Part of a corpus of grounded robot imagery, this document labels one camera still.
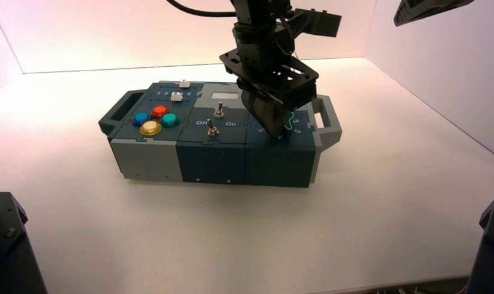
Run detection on yellow dome button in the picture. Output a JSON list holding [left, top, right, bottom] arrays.
[[139, 120, 163, 137]]

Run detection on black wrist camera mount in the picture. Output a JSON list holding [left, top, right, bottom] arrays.
[[289, 9, 343, 39]]

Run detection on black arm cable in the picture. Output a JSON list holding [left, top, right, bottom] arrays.
[[165, 0, 237, 18]]

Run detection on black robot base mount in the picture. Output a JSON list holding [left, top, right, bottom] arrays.
[[0, 191, 49, 294], [465, 195, 494, 294]]

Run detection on blue grey control box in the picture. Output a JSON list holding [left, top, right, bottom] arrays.
[[99, 81, 343, 189]]

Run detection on teal dome button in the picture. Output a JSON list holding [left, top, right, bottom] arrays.
[[161, 113, 181, 129]]

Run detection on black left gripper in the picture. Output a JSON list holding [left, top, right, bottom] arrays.
[[219, 48, 319, 137]]

